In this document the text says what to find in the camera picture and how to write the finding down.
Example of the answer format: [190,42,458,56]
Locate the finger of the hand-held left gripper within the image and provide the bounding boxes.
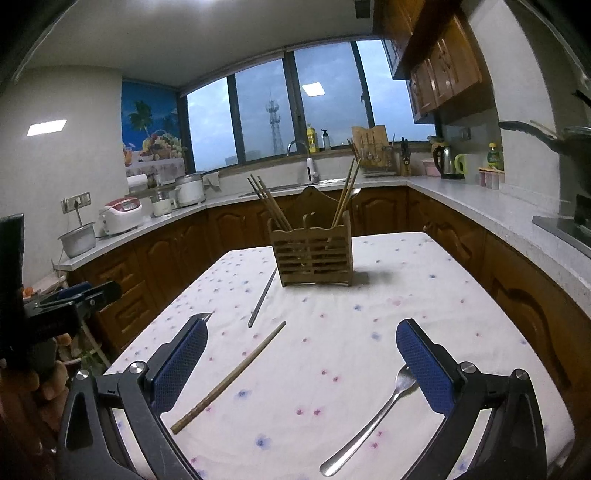
[25,280,123,322]

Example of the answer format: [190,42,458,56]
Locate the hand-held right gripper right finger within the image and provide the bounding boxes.
[396,318,549,480]

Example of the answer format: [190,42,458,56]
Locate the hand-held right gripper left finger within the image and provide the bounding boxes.
[54,314,211,480]

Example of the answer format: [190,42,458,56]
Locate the dark wooden chopstick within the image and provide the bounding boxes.
[170,320,287,435]

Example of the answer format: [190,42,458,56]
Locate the metal spoon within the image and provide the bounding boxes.
[319,364,419,477]

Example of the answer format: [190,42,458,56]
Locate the metal chopstick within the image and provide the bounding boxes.
[247,266,279,329]

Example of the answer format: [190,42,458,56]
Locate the wooden utensil holder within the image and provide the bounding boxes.
[268,186,355,288]

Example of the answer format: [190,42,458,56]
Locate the person's left hand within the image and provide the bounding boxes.
[28,332,71,404]

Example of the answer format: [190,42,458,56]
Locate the metal inner pot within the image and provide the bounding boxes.
[58,221,97,260]

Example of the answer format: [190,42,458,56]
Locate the white and red rice cooker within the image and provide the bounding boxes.
[100,197,144,237]

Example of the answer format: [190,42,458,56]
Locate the wooden lower cabinets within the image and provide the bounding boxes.
[67,185,591,416]

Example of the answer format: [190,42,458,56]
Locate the wooden cabinets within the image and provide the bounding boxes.
[67,185,591,416]
[373,0,496,124]

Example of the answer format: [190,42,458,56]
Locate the white jar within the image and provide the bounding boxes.
[152,189,179,218]

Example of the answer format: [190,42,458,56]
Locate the white cooking pot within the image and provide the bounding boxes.
[174,172,206,208]

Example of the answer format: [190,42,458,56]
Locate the ceiling light panel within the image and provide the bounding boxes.
[27,119,68,137]

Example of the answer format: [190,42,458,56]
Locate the white kitchen countertop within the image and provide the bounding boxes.
[57,175,591,324]

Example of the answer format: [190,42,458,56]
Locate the black stove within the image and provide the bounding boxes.
[532,213,591,258]

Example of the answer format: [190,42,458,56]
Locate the row of pink cups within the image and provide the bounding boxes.
[477,167,502,190]

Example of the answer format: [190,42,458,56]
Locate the steel electric kettle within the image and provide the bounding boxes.
[431,143,465,180]

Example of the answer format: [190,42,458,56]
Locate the metal dish rack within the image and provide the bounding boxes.
[348,137,398,179]

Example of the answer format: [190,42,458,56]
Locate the wooden cutting board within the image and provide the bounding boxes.
[351,124,387,154]

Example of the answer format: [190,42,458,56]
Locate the dark wok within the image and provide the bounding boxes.
[498,119,591,155]

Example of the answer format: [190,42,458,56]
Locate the wooden upper cabinets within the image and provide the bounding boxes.
[373,0,496,124]

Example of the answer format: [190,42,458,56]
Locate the wall socket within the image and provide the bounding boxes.
[62,192,92,213]

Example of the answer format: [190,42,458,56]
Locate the beach wall poster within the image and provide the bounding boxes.
[120,80,189,168]

